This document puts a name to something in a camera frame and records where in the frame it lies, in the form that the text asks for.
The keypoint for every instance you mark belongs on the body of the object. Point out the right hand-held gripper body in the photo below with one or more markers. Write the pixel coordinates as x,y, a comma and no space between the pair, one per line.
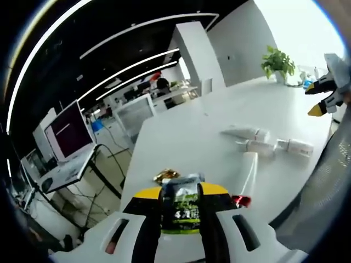
336,68

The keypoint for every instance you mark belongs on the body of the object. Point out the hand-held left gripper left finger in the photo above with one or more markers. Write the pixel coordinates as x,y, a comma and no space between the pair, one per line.
129,230

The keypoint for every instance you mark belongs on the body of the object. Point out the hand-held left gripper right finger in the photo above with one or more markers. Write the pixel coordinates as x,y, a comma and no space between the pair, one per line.
225,219

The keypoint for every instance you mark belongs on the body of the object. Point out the green black snack packet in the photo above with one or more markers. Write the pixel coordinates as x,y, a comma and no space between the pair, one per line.
181,205

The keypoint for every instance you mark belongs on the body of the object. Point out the white skincare bottle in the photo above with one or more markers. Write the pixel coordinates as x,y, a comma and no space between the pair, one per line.
296,146
259,149

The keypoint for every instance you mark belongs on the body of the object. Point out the white skincare tube red cap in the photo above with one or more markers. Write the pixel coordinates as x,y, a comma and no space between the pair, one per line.
249,170

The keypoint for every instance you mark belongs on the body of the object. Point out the green potted plant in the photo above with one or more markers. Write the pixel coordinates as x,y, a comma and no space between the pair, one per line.
278,64

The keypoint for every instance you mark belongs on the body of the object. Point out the gold foil wrapper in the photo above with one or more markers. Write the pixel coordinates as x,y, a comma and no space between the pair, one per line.
166,175

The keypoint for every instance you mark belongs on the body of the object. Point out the grey mesh chair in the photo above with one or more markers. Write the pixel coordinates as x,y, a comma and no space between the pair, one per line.
326,180

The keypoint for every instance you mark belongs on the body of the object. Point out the white monitor stand desk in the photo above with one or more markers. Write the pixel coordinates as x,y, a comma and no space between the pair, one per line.
65,171

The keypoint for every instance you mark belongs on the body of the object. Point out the white computer monitor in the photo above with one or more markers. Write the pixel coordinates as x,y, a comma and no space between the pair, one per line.
70,131

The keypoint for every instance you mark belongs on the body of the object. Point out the white office desk row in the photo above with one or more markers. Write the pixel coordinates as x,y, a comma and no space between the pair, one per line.
178,94

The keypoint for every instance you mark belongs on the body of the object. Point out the ceiling light strip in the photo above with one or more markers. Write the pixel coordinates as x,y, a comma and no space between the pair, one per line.
129,72
33,63
142,30

